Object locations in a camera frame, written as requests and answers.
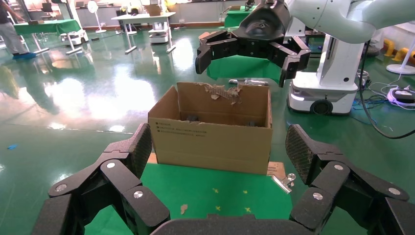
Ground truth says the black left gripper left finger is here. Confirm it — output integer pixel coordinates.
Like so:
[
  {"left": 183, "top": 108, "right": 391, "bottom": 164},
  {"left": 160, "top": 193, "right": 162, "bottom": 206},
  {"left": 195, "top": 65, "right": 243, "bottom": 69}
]
[{"left": 30, "top": 122, "right": 171, "bottom": 235}]

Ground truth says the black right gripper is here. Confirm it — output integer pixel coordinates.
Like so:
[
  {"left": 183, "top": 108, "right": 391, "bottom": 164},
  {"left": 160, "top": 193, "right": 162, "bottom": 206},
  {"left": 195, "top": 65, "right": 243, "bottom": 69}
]
[{"left": 195, "top": 0, "right": 312, "bottom": 88}]

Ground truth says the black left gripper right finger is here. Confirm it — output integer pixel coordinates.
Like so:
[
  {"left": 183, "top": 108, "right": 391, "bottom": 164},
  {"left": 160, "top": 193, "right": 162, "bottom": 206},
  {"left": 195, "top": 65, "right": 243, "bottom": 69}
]
[{"left": 285, "top": 124, "right": 415, "bottom": 235}]

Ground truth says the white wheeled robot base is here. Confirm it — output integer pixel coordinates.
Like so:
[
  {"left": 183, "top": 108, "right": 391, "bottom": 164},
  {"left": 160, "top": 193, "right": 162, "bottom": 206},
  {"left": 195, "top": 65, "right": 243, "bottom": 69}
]
[{"left": 60, "top": 28, "right": 89, "bottom": 47}]

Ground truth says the large open cardboard carton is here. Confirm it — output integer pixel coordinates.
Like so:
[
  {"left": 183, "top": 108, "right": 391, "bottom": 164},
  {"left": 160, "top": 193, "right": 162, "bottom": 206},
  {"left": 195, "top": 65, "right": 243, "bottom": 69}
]
[{"left": 148, "top": 81, "right": 274, "bottom": 176}]

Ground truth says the brown cardboard box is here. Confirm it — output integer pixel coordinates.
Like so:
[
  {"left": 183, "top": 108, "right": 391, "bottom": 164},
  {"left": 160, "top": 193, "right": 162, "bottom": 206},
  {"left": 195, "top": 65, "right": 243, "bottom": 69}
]
[{"left": 144, "top": 3, "right": 163, "bottom": 17}]

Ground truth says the green cloth covered table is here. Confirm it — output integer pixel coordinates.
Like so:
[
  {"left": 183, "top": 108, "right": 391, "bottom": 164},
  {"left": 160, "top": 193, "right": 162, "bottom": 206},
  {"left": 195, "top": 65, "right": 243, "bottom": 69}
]
[
  {"left": 13, "top": 19, "right": 82, "bottom": 55},
  {"left": 206, "top": 54, "right": 283, "bottom": 84},
  {"left": 223, "top": 4, "right": 258, "bottom": 28}
]

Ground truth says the silver binder clip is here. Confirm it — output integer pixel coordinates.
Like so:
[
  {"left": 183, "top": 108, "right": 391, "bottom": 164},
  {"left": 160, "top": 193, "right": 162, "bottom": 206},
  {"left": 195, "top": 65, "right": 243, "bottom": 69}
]
[{"left": 272, "top": 172, "right": 296, "bottom": 194}]

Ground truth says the white wheeled robot body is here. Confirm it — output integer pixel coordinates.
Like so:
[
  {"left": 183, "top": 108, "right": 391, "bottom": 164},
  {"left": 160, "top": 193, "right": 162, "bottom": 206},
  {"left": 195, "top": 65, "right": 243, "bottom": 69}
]
[{"left": 287, "top": 18, "right": 366, "bottom": 116}]

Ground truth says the green table cloth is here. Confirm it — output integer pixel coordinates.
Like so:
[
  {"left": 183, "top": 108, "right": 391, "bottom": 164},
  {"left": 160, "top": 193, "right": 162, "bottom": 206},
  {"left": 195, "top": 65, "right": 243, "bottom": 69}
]
[{"left": 84, "top": 162, "right": 294, "bottom": 235}]

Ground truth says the small white robot unit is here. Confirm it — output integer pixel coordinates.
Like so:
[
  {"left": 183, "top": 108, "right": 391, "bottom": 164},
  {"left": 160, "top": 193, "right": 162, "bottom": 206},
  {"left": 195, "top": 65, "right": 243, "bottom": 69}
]
[{"left": 148, "top": 22, "right": 172, "bottom": 45}]

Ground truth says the white power strip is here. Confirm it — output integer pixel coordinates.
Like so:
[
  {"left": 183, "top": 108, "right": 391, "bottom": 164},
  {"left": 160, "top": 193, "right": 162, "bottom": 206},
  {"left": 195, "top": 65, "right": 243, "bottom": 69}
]
[{"left": 387, "top": 85, "right": 415, "bottom": 109}]

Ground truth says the white work table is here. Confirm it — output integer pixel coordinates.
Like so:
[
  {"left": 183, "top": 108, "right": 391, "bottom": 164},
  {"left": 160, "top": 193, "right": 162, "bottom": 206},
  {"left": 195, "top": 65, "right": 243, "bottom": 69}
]
[{"left": 111, "top": 12, "right": 177, "bottom": 55}]

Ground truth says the white round base stand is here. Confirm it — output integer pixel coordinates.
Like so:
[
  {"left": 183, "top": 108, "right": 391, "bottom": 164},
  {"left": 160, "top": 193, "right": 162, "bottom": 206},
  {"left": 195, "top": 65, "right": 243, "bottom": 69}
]
[{"left": 386, "top": 39, "right": 415, "bottom": 75}]

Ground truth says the yellow floor barrier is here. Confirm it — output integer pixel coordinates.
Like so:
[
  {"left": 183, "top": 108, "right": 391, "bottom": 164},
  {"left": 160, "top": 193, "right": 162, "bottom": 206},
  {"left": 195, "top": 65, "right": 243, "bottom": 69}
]
[
  {"left": 392, "top": 47, "right": 415, "bottom": 64},
  {"left": 383, "top": 39, "right": 397, "bottom": 57}
]

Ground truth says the person in grey trousers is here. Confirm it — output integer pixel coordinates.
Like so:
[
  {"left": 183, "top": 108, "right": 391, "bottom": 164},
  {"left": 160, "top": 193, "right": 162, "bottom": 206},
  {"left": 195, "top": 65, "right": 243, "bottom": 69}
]
[{"left": 0, "top": 0, "right": 36, "bottom": 60}]

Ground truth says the white pipe frame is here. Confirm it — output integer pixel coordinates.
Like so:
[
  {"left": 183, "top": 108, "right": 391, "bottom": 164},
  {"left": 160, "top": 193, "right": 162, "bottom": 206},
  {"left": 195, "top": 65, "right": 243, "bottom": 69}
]
[{"left": 228, "top": 78, "right": 270, "bottom": 86}]

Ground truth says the blue floor cable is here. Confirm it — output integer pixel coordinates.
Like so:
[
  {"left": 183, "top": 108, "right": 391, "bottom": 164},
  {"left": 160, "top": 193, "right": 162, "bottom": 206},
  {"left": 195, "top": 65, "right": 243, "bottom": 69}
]
[{"left": 351, "top": 97, "right": 390, "bottom": 113}]

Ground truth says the long smooth dark cable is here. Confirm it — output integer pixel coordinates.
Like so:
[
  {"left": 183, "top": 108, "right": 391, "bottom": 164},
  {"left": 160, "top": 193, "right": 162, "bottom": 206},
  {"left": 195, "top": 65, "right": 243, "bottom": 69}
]
[{"left": 357, "top": 40, "right": 415, "bottom": 140}]

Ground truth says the white pedestal fan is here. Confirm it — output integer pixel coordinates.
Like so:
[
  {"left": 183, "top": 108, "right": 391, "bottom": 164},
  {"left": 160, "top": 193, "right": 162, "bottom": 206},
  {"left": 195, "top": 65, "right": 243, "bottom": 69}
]
[{"left": 87, "top": 0, "right": 107, "bottom": 34}]

